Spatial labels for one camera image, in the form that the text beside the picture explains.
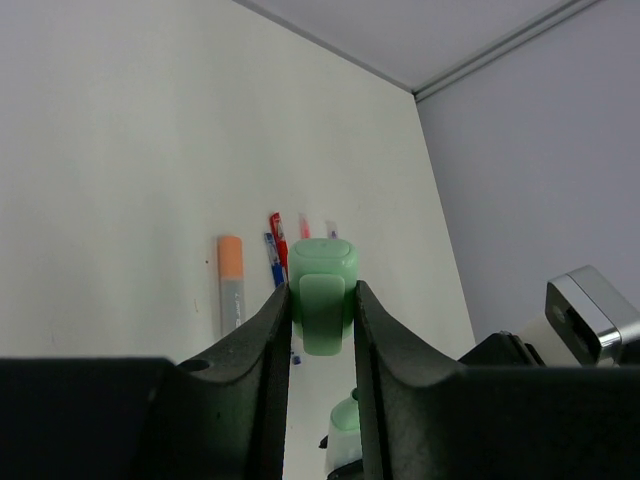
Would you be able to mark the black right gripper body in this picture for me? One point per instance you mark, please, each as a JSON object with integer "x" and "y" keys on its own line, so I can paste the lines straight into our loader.
{"x": 502, "y": 349}

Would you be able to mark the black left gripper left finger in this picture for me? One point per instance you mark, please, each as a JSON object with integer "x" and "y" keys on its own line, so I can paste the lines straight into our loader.
{"x": 218, "y": 415}

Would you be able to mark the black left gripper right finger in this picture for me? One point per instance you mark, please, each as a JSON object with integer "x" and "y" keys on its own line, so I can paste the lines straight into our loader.
{"x": 424, "y": 415}

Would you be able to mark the green highlighter pen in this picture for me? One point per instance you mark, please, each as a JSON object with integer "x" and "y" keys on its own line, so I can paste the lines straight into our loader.
{"x": 342, "y": 444}

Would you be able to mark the blue gel pen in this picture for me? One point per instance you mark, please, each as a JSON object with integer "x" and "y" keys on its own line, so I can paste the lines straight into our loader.
{"x": 279, "y": 277}

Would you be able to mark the orange highlighter pen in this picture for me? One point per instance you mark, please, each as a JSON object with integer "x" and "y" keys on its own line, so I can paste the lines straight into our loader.
{"x": 231, "y": 283}

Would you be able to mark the green highlighter cap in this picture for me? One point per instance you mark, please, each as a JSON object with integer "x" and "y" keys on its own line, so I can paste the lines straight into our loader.
{"x": 322, "y": 277}

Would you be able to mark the purple grey marker pen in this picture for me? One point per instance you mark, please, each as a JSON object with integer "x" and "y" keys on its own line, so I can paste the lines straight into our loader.
{"x": 332, "y": 231}

